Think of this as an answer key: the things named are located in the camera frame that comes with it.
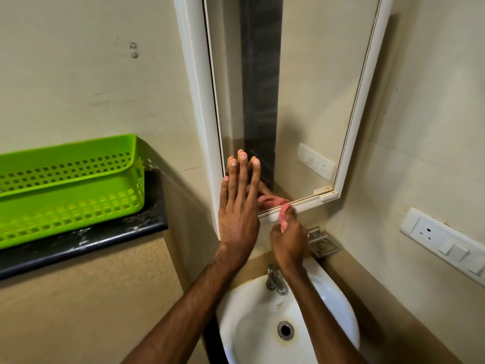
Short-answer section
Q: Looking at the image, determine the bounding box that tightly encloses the green plastic basket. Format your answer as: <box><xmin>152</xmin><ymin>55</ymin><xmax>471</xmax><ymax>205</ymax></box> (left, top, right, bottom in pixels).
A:
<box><xmin>0</xmin><ymin>133</ymin><xmax>147</xmax><ymax>251</ymax></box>

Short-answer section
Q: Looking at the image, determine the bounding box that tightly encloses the white wall switch socket panel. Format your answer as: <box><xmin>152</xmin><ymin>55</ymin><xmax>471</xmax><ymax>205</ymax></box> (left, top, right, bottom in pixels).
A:
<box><xmin>400</xmin><ymin>206</ymin><xmax>485</xmax><ymax>289</ymax></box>

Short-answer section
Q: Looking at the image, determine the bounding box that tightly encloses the red checkered cloth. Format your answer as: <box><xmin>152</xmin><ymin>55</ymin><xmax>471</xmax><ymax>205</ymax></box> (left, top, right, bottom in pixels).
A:
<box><xmin>277</xmin><ymin>203</ymin><xmax>298</xmax><ymax>234</ymax></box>

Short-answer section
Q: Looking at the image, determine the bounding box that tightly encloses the person's left forearm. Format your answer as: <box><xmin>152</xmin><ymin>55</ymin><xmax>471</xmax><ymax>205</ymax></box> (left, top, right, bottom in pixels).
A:
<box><xmin>121</xmin><ymin>253</ymin><xmax>243</xmax><ymax>364</ymax></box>

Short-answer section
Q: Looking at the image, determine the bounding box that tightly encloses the white framed mirror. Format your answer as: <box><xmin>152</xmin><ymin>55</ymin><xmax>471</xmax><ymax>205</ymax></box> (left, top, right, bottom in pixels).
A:
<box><xmin>172</xmin><ymin>0</ymin><xmax>397</xmax><ymax>241</ymax></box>

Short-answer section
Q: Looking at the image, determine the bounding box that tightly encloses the chrome wall soap holder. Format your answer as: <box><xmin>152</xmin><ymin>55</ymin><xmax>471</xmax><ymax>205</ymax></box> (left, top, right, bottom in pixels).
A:
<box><xmin>306</xmin><ymin>226</ymin><xmax>342</xmax><ymax>259</ymax></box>

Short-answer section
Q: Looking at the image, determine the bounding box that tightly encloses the metal sink drain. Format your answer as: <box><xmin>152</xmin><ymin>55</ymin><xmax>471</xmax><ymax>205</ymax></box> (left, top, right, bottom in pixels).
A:
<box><xmin>277</xmin><ymin>320</ymin><xmax>295</xmax><ymax>341</ymax></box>

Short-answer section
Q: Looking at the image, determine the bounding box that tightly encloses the black stone shelf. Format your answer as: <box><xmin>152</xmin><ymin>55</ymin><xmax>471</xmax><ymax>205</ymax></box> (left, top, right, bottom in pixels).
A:
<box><xmin>0</xmin><ymin>138</ymin><xmax>169</xmax><ymax>281</ymax></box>

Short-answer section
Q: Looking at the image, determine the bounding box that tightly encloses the chrome faucet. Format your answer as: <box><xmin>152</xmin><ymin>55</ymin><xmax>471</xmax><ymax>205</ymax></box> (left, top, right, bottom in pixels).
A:
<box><xmin>265</xmin><ymin>264</ymin><xmax>289</xmax><ymax>296</ymax></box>

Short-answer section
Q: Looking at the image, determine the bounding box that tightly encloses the white wash basin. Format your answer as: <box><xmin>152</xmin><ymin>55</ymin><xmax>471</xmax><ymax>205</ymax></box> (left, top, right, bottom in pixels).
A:
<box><xmin>216</xmin><ymin>255</ymin><xmax>361</xmax><ymax>364</ymax></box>

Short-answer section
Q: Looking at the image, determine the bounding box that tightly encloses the person's right hand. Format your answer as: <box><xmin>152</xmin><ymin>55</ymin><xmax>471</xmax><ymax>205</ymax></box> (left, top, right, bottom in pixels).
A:
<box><xmin>269</xmin><ymin>204</ymin><xmax>310</xmax><ymax>276</ymax></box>

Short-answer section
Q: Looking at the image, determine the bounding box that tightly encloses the person's right forearm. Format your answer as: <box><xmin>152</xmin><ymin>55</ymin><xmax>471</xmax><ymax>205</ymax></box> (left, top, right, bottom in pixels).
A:
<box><xmin>282</xmin><ymin>263</ymin><xmax>366</xmax><ymax>364</ymax></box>

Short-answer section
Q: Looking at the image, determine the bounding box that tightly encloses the person's left hand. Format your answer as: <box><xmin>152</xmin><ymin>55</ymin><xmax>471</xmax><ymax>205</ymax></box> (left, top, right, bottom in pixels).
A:
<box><xmin>218</xmin><ymin>149</ymin><xmax>262</xmax><ymax>274</ymax></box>

